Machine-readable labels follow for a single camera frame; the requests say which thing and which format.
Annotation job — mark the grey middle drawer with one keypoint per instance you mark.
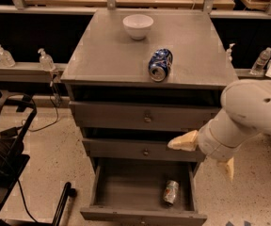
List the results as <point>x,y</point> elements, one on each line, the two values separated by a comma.
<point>138,149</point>

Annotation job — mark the grey open bottom drawer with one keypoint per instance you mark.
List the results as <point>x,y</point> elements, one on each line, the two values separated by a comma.
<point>131,191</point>

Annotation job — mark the grey drawer cabinet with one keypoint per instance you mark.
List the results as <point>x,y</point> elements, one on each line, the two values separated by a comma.
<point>107,65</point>

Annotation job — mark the black chair left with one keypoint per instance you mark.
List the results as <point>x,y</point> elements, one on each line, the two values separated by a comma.
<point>12,159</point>

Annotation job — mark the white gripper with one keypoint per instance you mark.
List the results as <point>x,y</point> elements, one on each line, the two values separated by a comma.
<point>211,144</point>

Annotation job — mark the clear pump bottle right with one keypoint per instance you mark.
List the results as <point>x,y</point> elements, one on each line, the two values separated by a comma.
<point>229,51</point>

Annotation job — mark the black stand leg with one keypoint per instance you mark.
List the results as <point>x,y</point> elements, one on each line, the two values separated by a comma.
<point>67,192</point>

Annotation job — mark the clear pump bottle near cabinet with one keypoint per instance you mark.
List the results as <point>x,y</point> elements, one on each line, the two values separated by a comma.
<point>46,61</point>

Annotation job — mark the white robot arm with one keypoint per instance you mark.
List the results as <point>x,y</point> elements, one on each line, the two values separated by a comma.
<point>245,112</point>

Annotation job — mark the clear pump bottle far left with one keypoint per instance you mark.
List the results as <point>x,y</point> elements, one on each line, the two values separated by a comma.
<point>6,58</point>

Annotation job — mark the clear water bottle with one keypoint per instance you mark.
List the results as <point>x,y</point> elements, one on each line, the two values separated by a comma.
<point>261,61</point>

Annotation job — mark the silver green 7up can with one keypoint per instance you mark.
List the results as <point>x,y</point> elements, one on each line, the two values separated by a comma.
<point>170,192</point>

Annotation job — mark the grey top drawer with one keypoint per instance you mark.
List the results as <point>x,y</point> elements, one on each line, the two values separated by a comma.
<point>175,118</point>

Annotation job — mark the blue crushed soda can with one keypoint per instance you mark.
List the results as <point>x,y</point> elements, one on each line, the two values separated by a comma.
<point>160,64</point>

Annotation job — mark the white ceramic bowl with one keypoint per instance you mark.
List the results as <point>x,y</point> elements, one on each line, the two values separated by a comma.
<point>137,26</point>

